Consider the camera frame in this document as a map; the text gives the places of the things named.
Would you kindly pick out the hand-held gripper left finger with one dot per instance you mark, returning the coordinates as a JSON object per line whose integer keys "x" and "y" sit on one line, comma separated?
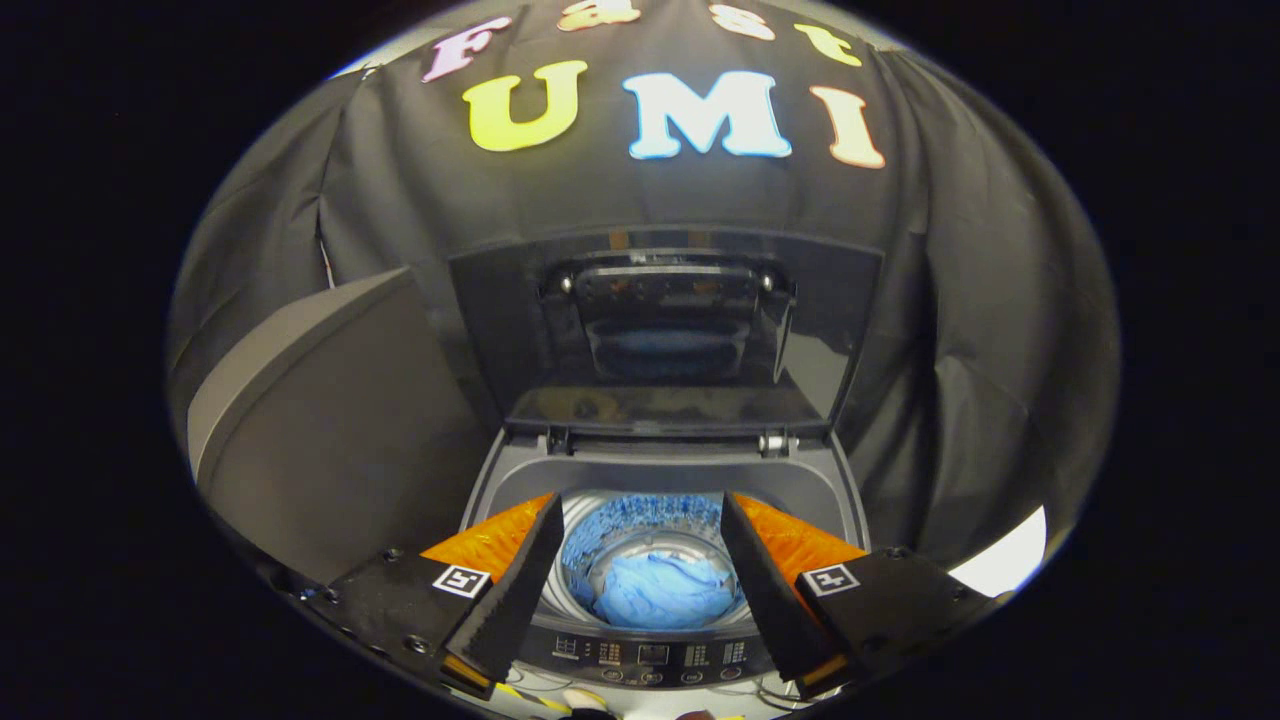
{"x": 510, "y": 600}

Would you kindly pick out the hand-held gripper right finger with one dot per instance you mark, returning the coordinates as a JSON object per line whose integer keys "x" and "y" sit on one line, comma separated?
{"x": 770, "y": 600}

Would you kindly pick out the light blue polo shirt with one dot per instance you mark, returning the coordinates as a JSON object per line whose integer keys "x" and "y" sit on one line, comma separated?
{"x": 660, "y": 592}

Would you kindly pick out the grey washing machine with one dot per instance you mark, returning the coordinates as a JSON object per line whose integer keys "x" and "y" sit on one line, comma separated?
{"x": 660, "y": 465}

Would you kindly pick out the dark washing machine lid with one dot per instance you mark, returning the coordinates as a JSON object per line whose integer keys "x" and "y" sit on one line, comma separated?
{"x": 500, "y": 320}

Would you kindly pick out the grey cabinet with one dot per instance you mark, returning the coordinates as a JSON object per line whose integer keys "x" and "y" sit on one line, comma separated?
{"x": 330, "y": 430}

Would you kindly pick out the black backdrop cloth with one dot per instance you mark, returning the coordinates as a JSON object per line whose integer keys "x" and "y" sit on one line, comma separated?
{"x": 950, "y": 300}

